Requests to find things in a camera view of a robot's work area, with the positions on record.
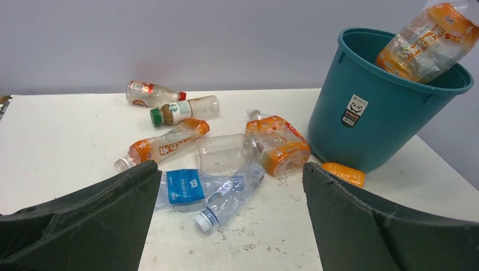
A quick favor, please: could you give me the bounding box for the clear bottle white cap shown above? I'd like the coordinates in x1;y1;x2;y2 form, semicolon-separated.
194;163;266;233

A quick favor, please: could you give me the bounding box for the teal plastic bin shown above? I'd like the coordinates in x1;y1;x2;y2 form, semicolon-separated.
307;28;474;173

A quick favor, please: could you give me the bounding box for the blue label crushed bottle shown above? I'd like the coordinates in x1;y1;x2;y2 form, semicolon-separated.
154;169;231;211

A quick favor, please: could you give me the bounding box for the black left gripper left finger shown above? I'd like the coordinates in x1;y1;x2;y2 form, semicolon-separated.
1;161;162;270

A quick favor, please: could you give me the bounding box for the red cap clear bottle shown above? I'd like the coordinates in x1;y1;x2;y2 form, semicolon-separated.
125;80;186;108

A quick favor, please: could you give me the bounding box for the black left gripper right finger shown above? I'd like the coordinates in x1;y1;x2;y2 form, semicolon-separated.
302;162;478;270

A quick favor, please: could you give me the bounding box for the clear plastic jar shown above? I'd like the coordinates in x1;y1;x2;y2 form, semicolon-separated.
194;133;256;174

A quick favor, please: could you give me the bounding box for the green cap coffee bottle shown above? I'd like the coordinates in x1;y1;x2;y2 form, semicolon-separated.
150;95;220;128

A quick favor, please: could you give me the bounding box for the crushed orange label bottle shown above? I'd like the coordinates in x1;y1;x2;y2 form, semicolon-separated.
243;108;311;177

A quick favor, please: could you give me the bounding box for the large orange label bottle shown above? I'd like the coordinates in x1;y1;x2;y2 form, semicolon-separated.
376;1;478;84

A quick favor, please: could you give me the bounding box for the orange juice bottle near bin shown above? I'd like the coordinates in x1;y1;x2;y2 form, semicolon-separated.
320;162;365;187

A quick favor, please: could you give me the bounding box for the slim orange label bottle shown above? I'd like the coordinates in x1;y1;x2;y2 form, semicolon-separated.
114;118;210;172

